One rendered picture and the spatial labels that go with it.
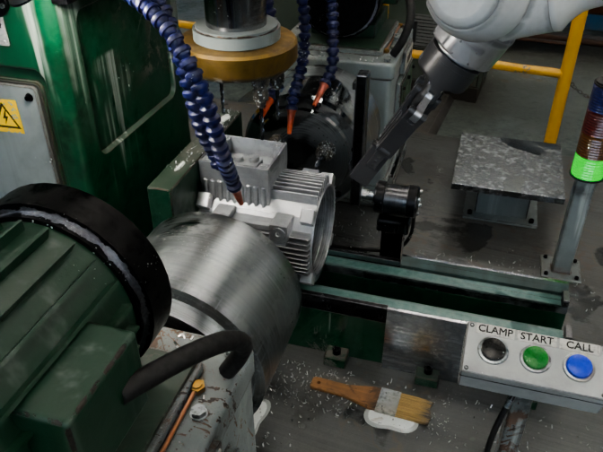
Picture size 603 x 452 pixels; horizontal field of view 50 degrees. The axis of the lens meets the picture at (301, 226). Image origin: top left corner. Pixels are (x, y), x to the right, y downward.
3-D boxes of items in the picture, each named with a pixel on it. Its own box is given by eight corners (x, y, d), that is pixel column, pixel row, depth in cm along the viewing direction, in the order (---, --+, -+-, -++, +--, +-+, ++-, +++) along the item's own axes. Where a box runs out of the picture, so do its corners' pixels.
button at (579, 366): (563, 379, 78) (566, 374, 77) (563, 356, 80) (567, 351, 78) (589, 385, 77) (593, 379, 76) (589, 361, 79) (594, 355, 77)
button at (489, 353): (478, 361, 81) (479, 356, 79) (481, 340, 82) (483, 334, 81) (502, 367, 80) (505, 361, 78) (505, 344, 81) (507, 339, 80)
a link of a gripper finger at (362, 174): (393, 152, 93) (392, 154, 92) (366, 185, 97) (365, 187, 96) (375, 140, 92) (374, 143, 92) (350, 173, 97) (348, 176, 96)
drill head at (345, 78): (231, 219, 132) (223, 104, 118) (291, 134, 165) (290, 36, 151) (352, 239, 126) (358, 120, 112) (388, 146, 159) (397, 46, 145)
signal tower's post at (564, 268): (540, 278, 134) (590, 87, 111) (539, 256, 141) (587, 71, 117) (581, 284, 132) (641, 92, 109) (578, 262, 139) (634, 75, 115)
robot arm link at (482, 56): (454, 4, 75) (423, 45, 79) (517, 48, 76) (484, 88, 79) (460, -15, 82) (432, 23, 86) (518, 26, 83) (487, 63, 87)
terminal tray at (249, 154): (200, 198, 108) (196, 160, 104) (224, 169, 117) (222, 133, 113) (268, 210, 105) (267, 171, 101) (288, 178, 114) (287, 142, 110)
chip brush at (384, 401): (307, 394, 108) (307, 391, 108) (316, 373, 112) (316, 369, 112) (429, 427, 103) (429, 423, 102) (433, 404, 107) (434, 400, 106)
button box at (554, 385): (456, 385, 83) (459, 370, 79) (463, 334, 87) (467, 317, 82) (598, 415, 79) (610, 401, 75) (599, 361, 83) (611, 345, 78)
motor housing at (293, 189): (198, 285, 113) (187, 192, 103) (238, 227, 129) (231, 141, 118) (308, 307, 109) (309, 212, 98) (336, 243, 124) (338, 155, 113)
